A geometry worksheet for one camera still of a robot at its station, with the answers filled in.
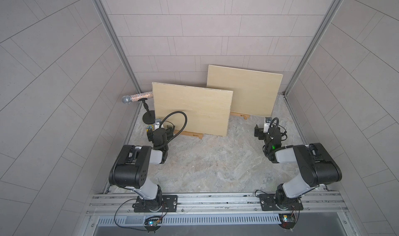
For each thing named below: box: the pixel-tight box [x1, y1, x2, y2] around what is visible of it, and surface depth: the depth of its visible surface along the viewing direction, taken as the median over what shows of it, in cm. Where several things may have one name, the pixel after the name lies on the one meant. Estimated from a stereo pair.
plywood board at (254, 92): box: [206, 64, 284, 117], surface depth 93 cm
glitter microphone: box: [121, 91, 154, 105], surface depth 86 cm
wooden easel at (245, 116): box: [230, 111, 250, 121], surface depth 101 cm
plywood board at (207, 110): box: [151, 82, 234, 137], surface depth 84 cm
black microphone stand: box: [137, 97, 156, 125], surface depth 102 cm
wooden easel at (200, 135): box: [173, 129, 204, 140], surface depth 91 cm
